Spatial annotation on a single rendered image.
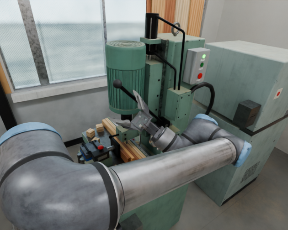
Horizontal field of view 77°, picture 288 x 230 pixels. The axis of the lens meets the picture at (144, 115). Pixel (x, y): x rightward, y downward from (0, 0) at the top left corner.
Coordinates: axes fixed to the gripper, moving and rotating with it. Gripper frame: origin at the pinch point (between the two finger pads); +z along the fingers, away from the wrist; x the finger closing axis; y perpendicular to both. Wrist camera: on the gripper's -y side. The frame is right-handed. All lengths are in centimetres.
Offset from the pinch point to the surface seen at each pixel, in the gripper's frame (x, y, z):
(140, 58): -19.6, 1.3, 5.7
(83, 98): 23, -142, 65
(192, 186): 21, -124, -95
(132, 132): 8.2, -26.0, -10.7
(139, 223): 45, -28, -45
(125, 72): -11.3, 0.2, 7.1
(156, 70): -22.9, -9.4, -1.2
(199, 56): -39.8, -7.7, -12.9
